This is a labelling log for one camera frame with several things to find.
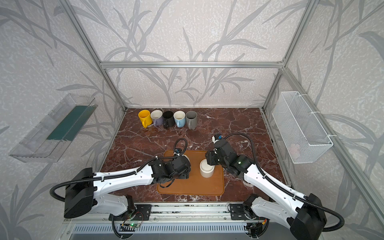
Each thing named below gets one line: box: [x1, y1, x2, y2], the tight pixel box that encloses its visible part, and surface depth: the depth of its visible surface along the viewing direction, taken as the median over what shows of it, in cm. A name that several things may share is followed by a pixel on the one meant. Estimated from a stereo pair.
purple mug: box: [150, 109, 164, 127], surface depth 107 cm
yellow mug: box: [138, 109, 153, 128], surface depth 107 cm
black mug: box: [163, 110, 175, 129], surface depth 107 cm
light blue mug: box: [173, 110, 186, 128], surface depth 106 cm
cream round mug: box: [199, 158, 215, 178], surface depth 82 cm
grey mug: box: [185, 110, 198, 130], surface depth 104 cm
